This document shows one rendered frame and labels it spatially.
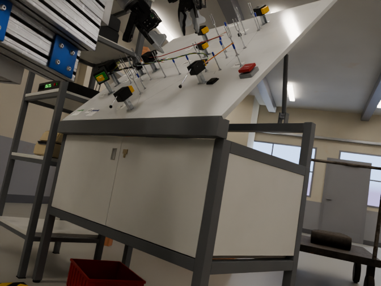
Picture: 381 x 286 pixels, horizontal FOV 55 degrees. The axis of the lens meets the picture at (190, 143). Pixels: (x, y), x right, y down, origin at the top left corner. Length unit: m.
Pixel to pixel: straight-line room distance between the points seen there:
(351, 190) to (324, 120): 2.10
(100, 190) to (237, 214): 0.70
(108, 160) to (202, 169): 0.59
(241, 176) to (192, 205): 0.20
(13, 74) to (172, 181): 0.65
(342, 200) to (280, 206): 9.41
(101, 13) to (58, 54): 0.18
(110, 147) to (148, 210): 0.42
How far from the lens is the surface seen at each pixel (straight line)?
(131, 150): 1.58
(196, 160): 1.28
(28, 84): 2.76
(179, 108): 1.42
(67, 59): 1.03
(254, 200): 1.38
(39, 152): 2.38
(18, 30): 0.92
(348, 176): 10.98
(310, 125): 1.71
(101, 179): 1.74
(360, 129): 11.26
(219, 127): 1.20
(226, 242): 1.29
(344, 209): 10.93
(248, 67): 1.41
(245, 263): 1.40
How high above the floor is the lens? 0.61
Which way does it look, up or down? 7 degrees up
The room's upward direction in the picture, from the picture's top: 10 degrees clockwise
